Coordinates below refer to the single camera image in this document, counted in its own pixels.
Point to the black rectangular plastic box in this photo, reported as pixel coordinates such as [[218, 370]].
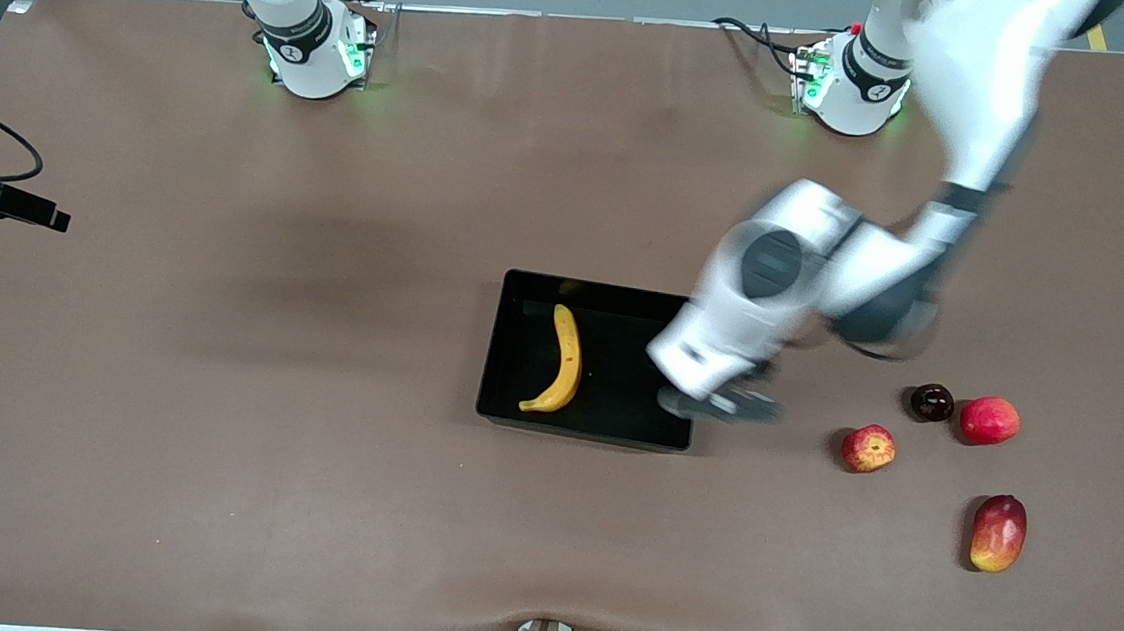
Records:
[[615, 410]]

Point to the red yellow striped apple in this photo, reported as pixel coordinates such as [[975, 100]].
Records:
[[869, 448]]

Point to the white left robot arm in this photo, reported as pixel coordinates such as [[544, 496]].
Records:
[[981, 88]]

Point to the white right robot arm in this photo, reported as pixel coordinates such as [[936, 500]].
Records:
[[312, 55]]

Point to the yellow banana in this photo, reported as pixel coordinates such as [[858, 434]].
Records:
[[569, 356]]

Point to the dark purple plum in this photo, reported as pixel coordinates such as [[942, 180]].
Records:
[[931, 403]]

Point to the red round peach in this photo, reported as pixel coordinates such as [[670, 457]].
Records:
[[990, 420]]

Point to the red yellow mango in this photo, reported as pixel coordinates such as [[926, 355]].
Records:
[[998, 533]]

